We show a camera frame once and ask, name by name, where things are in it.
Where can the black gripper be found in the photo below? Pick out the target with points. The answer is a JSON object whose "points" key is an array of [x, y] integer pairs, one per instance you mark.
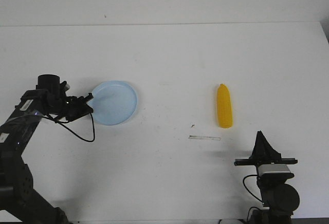
{"points": [[73, 108], [270, 152]]}

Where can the light blue round plate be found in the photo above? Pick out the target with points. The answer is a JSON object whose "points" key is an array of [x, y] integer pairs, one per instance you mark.
{"points": [[114, 102]]}

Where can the yellow toy corn cob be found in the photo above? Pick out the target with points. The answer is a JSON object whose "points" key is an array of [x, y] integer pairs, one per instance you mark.
{"points": [[223, 107]]}

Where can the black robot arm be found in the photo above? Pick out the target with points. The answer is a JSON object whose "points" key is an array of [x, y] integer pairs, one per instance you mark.
{"points": [[47, 101], [279, 199]]}

